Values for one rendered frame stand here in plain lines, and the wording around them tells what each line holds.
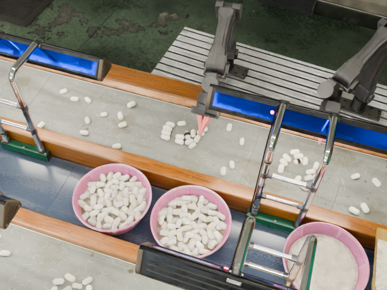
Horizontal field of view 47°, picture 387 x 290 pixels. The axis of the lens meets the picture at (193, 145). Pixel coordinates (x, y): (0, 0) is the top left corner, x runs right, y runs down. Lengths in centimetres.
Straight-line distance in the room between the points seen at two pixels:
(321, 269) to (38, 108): 121
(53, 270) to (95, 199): 27
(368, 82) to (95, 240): 118
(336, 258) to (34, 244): 96
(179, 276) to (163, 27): 256
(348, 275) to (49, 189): 106
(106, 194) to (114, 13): 220
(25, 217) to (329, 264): 99
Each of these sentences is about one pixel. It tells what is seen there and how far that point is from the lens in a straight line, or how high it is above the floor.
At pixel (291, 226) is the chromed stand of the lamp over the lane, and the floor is 71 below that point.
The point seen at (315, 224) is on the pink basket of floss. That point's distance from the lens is 153.
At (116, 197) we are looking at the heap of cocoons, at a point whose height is 73.
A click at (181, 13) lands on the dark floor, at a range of 354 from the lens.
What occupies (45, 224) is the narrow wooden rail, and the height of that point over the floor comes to 76.
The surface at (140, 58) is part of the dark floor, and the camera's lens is 315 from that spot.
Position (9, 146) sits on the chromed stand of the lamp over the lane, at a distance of 184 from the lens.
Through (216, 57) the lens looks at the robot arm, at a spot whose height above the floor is 101.
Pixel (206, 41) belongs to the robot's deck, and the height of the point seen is 67.
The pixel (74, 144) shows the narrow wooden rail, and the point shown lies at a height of 76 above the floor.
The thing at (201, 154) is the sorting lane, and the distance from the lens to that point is 165.
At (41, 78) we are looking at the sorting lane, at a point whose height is 74.
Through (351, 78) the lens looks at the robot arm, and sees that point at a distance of 165.
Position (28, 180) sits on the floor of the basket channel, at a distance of 176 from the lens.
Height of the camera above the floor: 207
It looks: 52 degrees down
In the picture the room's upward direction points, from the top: 2 degrees clockwise
